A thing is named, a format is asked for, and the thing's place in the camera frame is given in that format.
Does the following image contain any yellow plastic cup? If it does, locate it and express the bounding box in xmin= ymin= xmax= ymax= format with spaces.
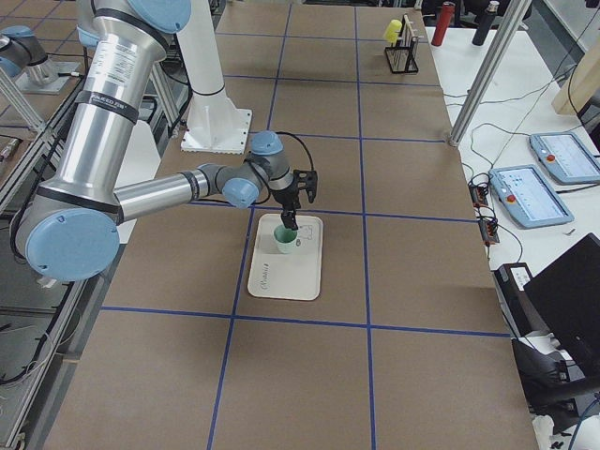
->
xmin=383 ymin=19 xmax=403 ymax=45

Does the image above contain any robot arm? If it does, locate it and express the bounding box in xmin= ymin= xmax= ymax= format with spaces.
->
xmin=1 ymin=25 xmax=56 ymax=86
xmin=11 ymin=1 xmax=299 ymax=281

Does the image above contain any black laptop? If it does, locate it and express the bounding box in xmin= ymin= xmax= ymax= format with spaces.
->
xmin=525 ymin=232 xmax=599 ymax=374

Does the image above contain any teach pendant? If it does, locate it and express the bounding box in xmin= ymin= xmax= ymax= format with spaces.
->
xmin=529 ymin=131 xmax=599 ymax=185
xmin=488 ymin=165 xmax=575 ymax=229

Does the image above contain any grey aluminium frame post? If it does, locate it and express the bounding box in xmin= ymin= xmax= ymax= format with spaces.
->
xmin=447 ymin=0 xmax=532 ymax=147

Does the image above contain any black wire cup rack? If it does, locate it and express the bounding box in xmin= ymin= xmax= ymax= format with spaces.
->
xmin=384 ymin=15 xmax=419 ymax=74

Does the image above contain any black water bottle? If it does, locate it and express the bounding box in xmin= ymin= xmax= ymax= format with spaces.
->
xmin=472 ymin=0 xmax=500 ymax=46

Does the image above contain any near teach pendant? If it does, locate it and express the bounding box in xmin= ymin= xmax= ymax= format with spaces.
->
xmin=488 ymin=165 xmax=575 ymax=229

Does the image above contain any far teach pendant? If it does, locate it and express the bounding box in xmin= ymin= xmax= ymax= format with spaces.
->
xmin=529 ymin=131 xmax=599 ymax=185

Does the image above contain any black power strip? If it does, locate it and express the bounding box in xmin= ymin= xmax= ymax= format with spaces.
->
xmin=469 ymin=183 xmax=500 ymax=247

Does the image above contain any red water bottle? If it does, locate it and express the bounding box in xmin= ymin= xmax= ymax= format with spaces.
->
xmin=430 ymin=1 xmax=456 ymax=47

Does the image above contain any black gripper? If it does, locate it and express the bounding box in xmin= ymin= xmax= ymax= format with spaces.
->
xmin=273 ymin=180 xmax=301 ymax=230

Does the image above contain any green plastic cup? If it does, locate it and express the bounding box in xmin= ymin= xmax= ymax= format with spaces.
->
xmin=273 ymin=225 xmax=297 ymax=254

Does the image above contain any cream rabbit tray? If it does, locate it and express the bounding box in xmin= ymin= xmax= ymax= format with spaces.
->
xmin=247 ymin=214 xmax=323 ymax=301

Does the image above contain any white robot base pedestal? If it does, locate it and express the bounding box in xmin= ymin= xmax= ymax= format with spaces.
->
xmin=177 ymin=1 xmax=252 ymax=155

